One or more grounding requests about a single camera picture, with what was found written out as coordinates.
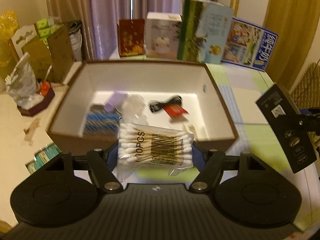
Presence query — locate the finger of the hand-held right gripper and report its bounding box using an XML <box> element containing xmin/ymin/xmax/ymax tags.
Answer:
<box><xmin>299</xmin><ymin>108</ymin><xmax>320</xmax><ymax>116</ymax></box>
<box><xmin>283</xmin><ymin>114</ymin><xmax>320</xmax><ymax>137</ymax></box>

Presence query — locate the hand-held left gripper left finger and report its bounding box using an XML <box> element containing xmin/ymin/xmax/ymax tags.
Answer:
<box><xmin>45</xmin><ymin>142</ymin><xmax>123</xmax><ymax>193</ymax></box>

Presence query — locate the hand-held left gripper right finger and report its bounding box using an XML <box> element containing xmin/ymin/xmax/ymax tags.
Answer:
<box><xmin>189</xmin><ymin>142</ymin><xmax>265</xmax><ymax>193</ymax></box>

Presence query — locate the black product box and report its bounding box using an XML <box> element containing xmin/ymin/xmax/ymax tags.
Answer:
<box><xmin>255</xmin><ymin>84</ymin><xmax>317</xmax><ymax>173</ymax></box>

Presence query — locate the striped knit hat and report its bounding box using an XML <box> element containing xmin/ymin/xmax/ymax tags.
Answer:
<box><xmin>84</xmin><ymin>105</ymin><xmax>120</xmax><ymax>137</ymax></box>

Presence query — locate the cotton swab pack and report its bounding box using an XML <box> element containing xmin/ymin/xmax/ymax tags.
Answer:
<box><xmin>117</xmin><ymin>123</ymin><xmax>200</xmax><ymax>184</ymax></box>

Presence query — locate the red packet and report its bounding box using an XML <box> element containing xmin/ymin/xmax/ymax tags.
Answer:
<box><xmin>162</xmin><ymin>104</ymin><xmax>188</xmax><ymax>118</ymax></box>

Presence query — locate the frosted plastic container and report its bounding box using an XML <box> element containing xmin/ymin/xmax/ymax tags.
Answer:
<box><xmin>117</xmin><ymin>95</ymin><xmax>148</xmax><ymax>124</ymax></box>

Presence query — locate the purple tube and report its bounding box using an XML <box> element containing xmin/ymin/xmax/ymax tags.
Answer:
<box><xmin>104</xmin><ymin>92</ymin><xmax>129</xmax><ymax>113</ymax></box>

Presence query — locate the black cable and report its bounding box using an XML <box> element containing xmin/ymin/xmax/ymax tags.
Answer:
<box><xmin>148</xmin><ymin>94</ymin><xmax>183</xmax><ymax>113</ymax></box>

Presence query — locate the brown cardboard box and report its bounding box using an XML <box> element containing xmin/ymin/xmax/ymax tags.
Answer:
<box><xmin>46</xmin><ymin>60</ymin><xmax>239</xmax><ymax>157</ymax></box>

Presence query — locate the quilted beige chair cushion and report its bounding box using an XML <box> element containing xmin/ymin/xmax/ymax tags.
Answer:
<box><xmin>290</xmin><ymin>62</ymin><xmax>320</xmax><ymax>111</ymax></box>

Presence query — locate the group of teal boxes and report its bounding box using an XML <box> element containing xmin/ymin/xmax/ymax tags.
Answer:
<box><xmin>24</xmin><ymin>143</ymin><xmax>62</xmax><ymax>175</ymax></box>

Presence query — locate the small brown wrapper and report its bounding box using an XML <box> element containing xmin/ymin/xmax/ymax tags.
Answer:
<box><xmin>23</xmin><ymin>118</ymin><xmax>41</xmax><ymax>141</ymax></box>

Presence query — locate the golden brown curtain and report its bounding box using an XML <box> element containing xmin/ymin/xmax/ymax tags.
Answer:
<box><xmin>264</xmin><ymin>0</ymin><xmax>320</xmax><ymax>91</ymax></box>

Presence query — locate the dark red tray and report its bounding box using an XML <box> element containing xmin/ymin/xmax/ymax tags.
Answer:
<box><xmin>17</xmin><ymin>81</ymin><xmax>56</xmax><ymax>117</ymax></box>

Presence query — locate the blue milk carton box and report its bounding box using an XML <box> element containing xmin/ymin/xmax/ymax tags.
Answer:
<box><xmin>221</xmin><ymin>17</ymin><xmax>278</xmax><ymax>72</ymax></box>

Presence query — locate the clear plastic bag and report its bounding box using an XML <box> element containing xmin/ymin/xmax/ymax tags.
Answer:
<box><xmin>5</xmin><ymin>52</ymin><xmax>42</xmax><ymax>108</ymax></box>

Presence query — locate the brown cardboard carton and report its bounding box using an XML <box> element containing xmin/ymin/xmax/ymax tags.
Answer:
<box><xmin>24</xmin><ymin>26</ymin><xmax>75</xmax><ymax>83</ymax></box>

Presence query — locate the white paper bag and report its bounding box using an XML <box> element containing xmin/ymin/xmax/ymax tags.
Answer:
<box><xmin>66</xmin><ymin>20</ymin><xmax>83</xmax><ymax>63</ymax></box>

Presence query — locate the red gift box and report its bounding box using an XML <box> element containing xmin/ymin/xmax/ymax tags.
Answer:
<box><xmin>117</xmin><ymin>19</ymin><xmax>145</xmax><ymax>57</ymax></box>

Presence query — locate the green milk carton box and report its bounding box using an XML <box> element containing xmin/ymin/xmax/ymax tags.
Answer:
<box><xmin>177</xmin><ymin>0</ymin><xmax>234</xmax><ymax>64</ymax></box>

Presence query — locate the white product box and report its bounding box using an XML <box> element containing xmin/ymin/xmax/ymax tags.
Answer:
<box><xmin>146</xmin><ymin>12</ymin><xmax>182</xmax><ymax>58</ymax></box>

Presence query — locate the stack of green boxes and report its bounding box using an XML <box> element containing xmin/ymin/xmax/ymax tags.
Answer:
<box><xmin>36</xmin><ymin>16</ymin><xmax>65</xmax><ymax>46</ymax></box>

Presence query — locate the white scalloped cardboard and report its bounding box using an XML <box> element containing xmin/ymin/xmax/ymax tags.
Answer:
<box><xmin>10</xmin><ymin>24</ymin><xmax>38</xmax><ymax>63</ymax></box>

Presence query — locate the tan curtain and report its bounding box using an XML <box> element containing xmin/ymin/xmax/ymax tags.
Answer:
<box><xmin>45</xmin><ymin>0</ymin><xmax>95</xmax><ymax>61</ymax></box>

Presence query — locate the yellow plastic bag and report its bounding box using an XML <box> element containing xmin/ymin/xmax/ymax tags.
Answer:
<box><xmin>0</xmin><ymin>10</ymin><xmax>20</xmax><ymax>68</ymax></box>

